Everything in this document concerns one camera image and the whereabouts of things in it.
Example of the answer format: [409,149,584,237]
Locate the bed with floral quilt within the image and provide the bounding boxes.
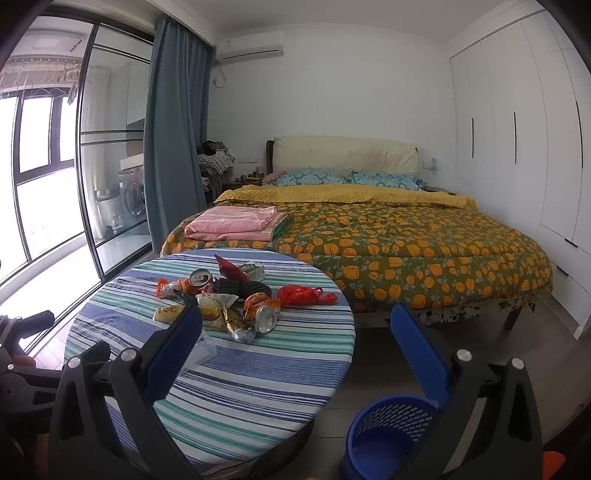
[160,184,553,327]

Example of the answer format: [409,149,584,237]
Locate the pile of clothes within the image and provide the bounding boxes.
[197,140,236,200]

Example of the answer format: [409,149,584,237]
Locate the blue plastic waste basket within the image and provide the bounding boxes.
[342,395,439,479]

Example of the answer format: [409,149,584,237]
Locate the orange white snack wrapper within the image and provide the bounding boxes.
[155,278,193,298]

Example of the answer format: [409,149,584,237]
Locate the gold foil wrapper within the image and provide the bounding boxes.
[222,306,256,344]

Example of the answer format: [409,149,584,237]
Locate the black pinecone-like ball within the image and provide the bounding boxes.
[238,281,273,300]
[212,278,240,296]

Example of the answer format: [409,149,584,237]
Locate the left teal patterned pillow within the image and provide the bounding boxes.
[274,168,349,187]

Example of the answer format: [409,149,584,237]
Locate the black framed glass sliding door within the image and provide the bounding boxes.
[76,23,152,281]

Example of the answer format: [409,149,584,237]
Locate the red snack bag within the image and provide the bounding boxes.
[214,255,249,283]

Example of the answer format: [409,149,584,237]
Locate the white wall air conditioner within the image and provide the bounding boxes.
[215,31,284,64]

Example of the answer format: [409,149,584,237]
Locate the white milk carton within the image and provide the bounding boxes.
[239,262,266,282]

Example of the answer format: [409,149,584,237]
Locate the red plastic bag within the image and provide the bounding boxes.
[277,285,339,307]

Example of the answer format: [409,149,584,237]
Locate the white built-in wardrobe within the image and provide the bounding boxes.
[450,1,590,337]

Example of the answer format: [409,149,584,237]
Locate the cream padded headboard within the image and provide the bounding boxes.
[266,136,420,177]

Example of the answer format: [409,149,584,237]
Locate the blue grey curtain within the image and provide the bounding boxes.
[143,16,213,251]

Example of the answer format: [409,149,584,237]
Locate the striped blue green tablecloth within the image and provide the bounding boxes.
[65,248,356,479]

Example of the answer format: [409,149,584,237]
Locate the yellow snack pouch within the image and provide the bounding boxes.
[197,293,238,331]

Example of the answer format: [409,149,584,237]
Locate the yellow white chip bag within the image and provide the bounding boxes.
[152,305,184,324]

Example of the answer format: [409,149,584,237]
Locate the folded pink blanket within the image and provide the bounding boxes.
[184,205,287,241]

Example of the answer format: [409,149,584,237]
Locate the washing machine behind glass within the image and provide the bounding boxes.
[118,167,145,218]

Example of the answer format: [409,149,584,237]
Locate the crushed red soda can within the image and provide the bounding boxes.
[187,268,214,295]

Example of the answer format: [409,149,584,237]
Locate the crushed orange soda can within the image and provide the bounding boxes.
[243,292,280,334]

